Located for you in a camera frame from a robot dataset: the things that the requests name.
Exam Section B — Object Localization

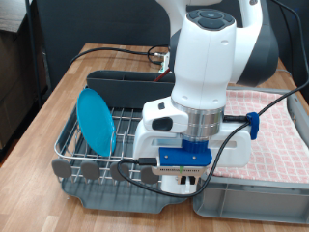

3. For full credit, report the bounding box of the dark partition panel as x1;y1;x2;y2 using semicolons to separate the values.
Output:
34;0;309;90

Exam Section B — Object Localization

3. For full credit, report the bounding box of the brown wooden handle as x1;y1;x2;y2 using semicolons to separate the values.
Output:
153;68;172;83

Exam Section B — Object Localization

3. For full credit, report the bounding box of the brown background cabinet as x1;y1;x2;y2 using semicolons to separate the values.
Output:
0;28;49;151

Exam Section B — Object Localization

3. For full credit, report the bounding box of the pink checkered towel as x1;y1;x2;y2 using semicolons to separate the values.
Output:
207;89;309;185

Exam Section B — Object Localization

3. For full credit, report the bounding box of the blue cable clip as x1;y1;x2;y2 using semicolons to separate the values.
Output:
245;111;261;141

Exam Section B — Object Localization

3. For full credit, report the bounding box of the thick black table cable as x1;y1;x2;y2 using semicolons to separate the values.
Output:
68;43;171;67

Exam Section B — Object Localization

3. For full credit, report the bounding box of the blue plate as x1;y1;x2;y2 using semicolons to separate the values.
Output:
75;88;117;158

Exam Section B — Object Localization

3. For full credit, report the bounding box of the black camera cable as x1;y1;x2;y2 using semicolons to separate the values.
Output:
116;0;309;198

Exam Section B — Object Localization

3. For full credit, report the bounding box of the dark gray cutlery holder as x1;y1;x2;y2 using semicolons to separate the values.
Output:
86;70;177;110

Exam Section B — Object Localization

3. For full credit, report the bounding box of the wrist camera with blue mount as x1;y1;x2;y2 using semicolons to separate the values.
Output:
151;139;214;178

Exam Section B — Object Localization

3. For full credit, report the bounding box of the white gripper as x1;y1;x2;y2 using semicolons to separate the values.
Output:
132;120;253;187

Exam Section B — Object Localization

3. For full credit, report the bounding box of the gray plastic crate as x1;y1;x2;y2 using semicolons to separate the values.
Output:
192;85;309;225

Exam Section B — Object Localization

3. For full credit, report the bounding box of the grey dish drying rack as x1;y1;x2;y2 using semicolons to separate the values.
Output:
60;105;193;215

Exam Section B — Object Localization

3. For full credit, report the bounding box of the light gray textured sheet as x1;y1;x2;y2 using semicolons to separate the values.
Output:
0;0;33;34

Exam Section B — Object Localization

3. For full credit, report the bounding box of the black vertical pole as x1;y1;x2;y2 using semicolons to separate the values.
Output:
24;0;43;109

